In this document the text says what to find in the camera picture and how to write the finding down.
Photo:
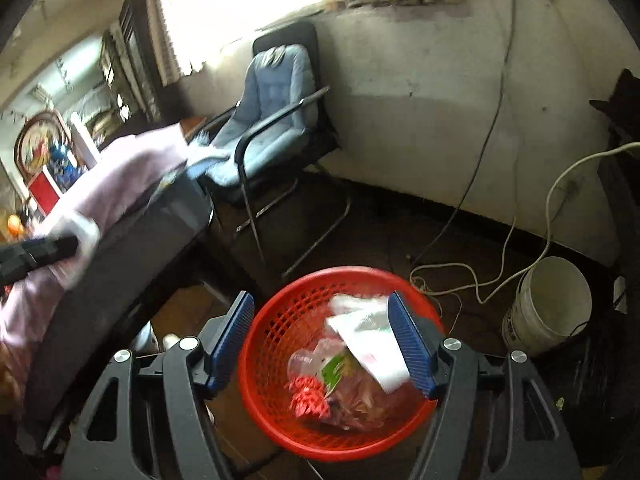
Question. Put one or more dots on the red plastic basket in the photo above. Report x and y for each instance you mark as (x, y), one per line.
(280, 310)

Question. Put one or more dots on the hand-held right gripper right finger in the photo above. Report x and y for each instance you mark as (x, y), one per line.
(410, 345)

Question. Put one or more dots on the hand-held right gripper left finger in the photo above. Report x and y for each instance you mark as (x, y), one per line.
(232, 340)

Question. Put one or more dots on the red foam net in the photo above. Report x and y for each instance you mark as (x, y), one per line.
(305, 397)

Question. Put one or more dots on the window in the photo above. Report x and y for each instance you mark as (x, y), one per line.
(240, 0)

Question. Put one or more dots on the dark tall cabinet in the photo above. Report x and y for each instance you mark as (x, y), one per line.
(135, 50)

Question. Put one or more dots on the round painted table screen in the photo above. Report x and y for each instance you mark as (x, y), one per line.
(35, 145)

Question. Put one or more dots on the striped window curtain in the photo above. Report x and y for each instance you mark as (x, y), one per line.
(162, 35)

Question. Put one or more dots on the orange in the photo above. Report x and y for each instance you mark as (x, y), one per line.
(14, 225)

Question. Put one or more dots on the white plastic bucket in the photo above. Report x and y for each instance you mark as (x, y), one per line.
(535, 320)

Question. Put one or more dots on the white printed wrapper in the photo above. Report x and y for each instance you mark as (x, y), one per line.
(365, 345)

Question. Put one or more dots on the purple printed tablecloth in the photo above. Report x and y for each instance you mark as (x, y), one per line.
(125, 170)

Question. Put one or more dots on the red box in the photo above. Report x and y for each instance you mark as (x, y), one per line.
(47, 192)

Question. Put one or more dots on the blue supplement bottle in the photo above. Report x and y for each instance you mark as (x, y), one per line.
(65, 160)

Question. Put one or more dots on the floral cellophane wrap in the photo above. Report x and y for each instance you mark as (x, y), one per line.
(370, 405)

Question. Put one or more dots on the dark table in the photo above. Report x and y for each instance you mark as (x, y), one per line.
(125, 270)

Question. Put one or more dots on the blue cushioned chair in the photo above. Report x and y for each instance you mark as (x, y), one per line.
(270, 100)

